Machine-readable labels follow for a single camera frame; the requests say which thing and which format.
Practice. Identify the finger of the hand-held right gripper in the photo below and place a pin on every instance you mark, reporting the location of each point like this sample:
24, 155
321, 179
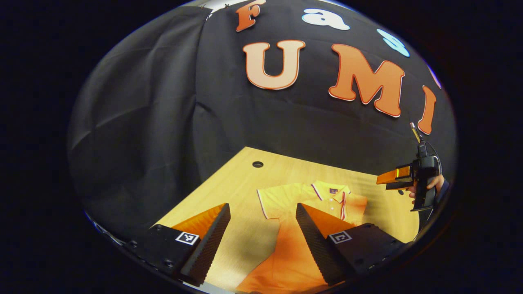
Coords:
402, 185
392, 175

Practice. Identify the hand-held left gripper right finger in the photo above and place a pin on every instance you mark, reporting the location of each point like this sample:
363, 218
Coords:
312, 241

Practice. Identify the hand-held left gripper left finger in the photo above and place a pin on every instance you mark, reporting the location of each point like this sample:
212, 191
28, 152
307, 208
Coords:
212, 241

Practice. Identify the orange T-shirt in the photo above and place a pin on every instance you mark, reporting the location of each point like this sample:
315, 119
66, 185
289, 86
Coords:
282, 200

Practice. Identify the black backdrop cloth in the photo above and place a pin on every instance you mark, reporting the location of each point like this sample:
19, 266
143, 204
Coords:
163, 122

